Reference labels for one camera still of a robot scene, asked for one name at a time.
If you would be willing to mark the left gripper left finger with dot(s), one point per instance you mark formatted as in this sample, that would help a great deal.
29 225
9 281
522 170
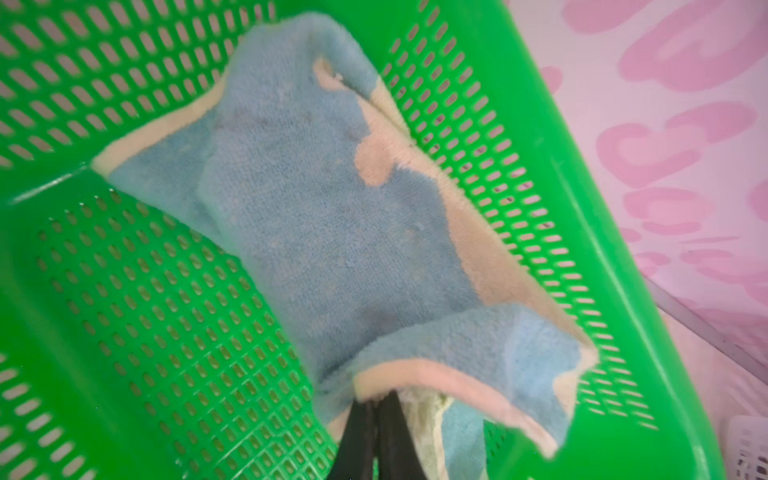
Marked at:
357 448

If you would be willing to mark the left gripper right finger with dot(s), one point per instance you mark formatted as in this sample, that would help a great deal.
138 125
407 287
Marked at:
397 456

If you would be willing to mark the white plastic basket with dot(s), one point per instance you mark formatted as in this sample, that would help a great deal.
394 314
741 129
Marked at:
746 449

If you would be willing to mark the light green towel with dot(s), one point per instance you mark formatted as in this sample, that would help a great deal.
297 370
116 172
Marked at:
382 274

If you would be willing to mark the green plastic basket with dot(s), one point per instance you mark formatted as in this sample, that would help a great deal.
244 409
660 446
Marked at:
134 348

